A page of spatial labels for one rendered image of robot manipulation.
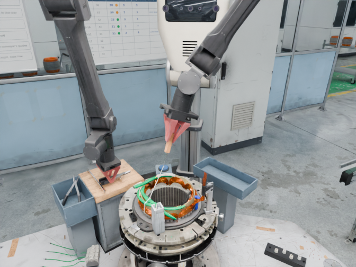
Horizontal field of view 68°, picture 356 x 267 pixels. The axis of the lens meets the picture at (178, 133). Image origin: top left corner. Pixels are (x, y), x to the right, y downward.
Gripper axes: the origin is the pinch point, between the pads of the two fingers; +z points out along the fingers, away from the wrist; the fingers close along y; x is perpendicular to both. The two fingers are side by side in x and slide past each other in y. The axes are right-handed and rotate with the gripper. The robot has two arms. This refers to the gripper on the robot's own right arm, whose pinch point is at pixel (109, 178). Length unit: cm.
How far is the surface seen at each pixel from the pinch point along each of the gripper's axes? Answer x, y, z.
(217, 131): 179, -116, 78
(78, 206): -13.9, 4.0, 3.5
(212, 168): 42.8, 11.9, 6.3
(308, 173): 234, -25, 110
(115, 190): -0.3, 5.1, 2.3
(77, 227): -15.5, 1.6, 14.2
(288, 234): 60, 44, 31
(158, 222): -0.3, 34.7, -5.5
